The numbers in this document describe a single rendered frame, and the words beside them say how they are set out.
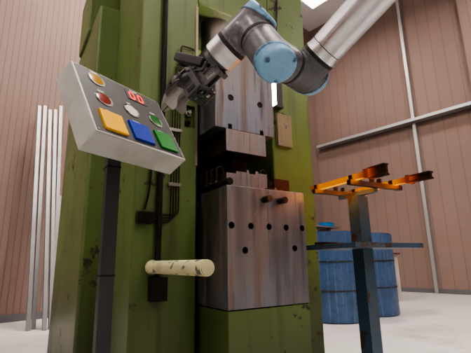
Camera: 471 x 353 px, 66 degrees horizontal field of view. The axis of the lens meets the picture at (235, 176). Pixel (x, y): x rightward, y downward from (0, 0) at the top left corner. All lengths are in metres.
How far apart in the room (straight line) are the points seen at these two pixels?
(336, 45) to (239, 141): 0.70
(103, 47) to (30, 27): 3.93
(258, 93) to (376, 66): 7.63
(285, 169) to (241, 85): 0.48
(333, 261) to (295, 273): 2.51
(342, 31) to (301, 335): 1.10
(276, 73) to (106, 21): 1.46
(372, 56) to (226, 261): 8.34
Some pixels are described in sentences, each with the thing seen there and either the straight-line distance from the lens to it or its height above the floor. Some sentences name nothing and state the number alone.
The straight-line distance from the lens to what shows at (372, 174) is 1.48.
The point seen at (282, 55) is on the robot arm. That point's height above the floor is 1.07.
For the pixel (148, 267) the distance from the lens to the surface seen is 1.37.
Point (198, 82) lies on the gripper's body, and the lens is 0.96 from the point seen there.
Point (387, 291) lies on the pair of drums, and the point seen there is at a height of 0.27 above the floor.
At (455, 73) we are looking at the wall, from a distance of 8.40.
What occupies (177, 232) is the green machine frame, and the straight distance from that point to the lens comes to 1.45.
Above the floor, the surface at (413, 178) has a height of 0.96.
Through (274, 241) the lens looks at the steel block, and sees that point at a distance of 1.44.
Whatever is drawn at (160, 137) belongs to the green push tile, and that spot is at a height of 1.01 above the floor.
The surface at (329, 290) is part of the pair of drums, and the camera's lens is 4.02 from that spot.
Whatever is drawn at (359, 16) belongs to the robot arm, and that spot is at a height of 1.17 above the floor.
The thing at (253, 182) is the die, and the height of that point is 0.95.
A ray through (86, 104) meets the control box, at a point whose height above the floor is 1.04.
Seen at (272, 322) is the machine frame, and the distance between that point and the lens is 1.44.
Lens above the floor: 0.64
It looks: 13 degrees up
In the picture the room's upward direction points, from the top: 1 degrees counter-clockwise
